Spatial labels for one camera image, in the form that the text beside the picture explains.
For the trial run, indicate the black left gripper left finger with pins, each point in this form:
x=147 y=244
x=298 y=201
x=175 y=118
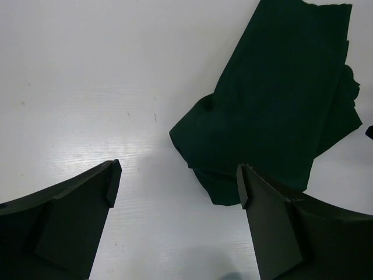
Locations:
x=54 y=233

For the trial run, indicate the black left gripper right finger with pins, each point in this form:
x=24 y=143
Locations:
x=296 y=236

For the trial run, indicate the dark green cloth placemat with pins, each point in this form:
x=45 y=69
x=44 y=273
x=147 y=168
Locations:
x=285 y=97

